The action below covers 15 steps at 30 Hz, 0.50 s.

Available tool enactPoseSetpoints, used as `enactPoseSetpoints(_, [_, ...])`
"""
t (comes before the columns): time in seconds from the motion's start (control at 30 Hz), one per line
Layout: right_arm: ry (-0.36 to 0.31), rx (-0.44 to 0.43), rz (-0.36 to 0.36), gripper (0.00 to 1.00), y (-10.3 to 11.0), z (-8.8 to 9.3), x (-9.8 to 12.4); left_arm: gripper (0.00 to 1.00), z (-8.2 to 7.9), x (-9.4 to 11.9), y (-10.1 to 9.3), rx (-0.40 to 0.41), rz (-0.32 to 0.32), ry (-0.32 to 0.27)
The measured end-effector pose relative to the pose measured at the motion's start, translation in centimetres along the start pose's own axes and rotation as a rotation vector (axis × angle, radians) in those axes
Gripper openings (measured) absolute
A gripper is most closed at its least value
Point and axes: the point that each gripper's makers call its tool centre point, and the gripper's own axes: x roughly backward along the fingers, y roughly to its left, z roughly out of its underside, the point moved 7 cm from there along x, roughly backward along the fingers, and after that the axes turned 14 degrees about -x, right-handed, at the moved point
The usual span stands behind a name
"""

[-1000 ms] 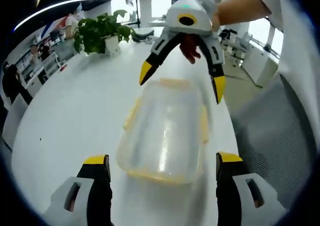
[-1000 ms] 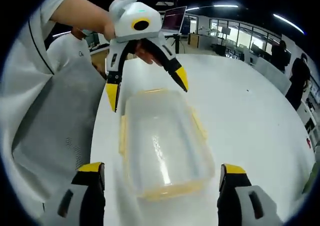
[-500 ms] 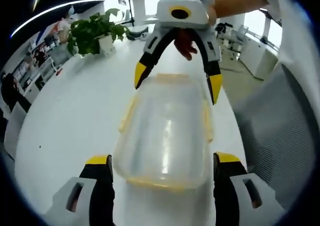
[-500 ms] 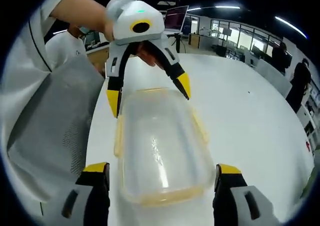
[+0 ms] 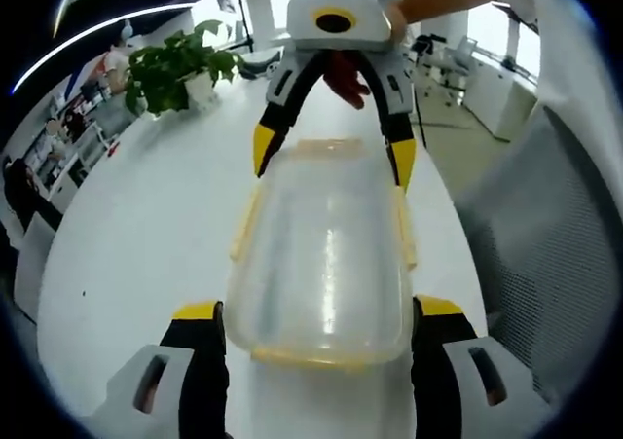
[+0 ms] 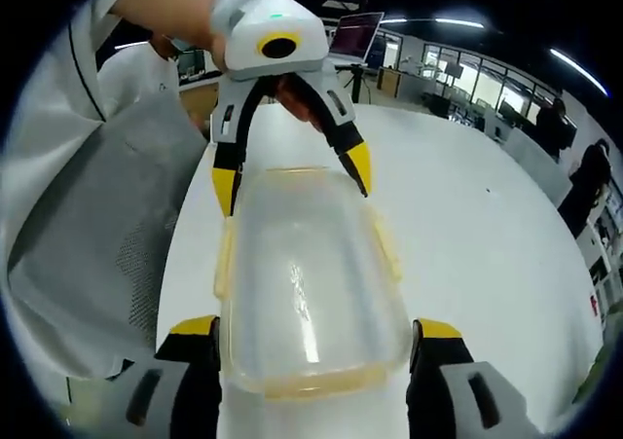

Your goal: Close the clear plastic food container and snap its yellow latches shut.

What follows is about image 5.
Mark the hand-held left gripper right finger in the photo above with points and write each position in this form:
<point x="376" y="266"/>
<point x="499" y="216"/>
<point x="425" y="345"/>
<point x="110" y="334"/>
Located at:
<point x="438" y="361"/>

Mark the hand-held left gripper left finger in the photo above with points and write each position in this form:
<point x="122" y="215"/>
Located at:
<point x="204" y="361"/>

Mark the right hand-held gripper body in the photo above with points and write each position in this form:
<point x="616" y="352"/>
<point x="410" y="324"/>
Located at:
<point x="336" y="1"/>

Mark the clear box with plastic buckles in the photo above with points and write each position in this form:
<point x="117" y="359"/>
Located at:
<point x="321" y="264"/>

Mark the person's right hand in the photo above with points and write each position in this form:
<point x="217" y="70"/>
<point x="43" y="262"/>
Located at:
<point x="343" y="76"/>

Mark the white grey device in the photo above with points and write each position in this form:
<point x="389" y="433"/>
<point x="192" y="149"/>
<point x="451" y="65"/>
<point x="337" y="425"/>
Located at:
<point x="263" y="67"/>

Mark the white cabinet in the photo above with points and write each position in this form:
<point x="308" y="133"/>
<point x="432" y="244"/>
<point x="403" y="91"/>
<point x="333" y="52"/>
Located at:
<point x="501" y="98"/>

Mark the green potted plant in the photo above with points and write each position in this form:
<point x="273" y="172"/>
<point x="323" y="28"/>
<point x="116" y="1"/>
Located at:
<point x="170" y="64"/>

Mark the ceiling strip light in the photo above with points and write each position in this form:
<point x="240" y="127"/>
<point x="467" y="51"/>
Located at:
<point x="165" y="7"/>

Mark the grey mesh office chair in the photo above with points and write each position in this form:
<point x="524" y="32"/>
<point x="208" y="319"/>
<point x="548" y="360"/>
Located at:
<point x="535" y="239"/>

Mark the small red object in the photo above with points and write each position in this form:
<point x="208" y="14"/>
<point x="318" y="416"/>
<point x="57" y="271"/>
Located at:
<point x="113" y="150"/>

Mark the white storage shelf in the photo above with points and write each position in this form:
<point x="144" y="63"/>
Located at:
<point x="87" y="152"/>

